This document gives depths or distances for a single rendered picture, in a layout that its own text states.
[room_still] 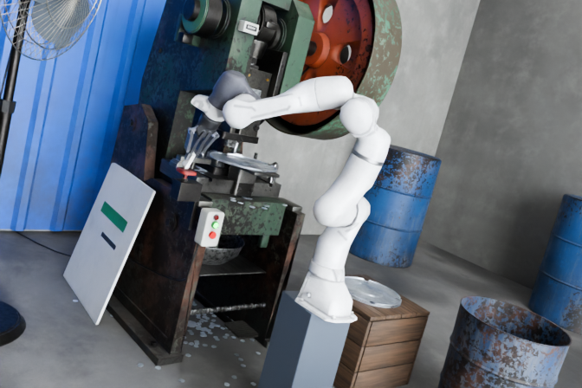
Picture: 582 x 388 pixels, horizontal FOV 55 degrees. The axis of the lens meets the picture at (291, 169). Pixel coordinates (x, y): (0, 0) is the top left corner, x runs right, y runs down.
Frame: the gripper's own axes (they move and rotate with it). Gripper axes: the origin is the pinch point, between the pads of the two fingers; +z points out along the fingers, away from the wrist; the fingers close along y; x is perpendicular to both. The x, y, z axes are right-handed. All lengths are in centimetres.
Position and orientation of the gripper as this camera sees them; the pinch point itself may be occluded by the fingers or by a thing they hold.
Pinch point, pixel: (188, 159)
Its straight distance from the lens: 209.0
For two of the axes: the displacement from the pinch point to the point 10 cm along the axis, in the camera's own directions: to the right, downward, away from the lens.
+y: 7.3, 0.9, 6.8
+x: -4.7, -6.6, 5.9
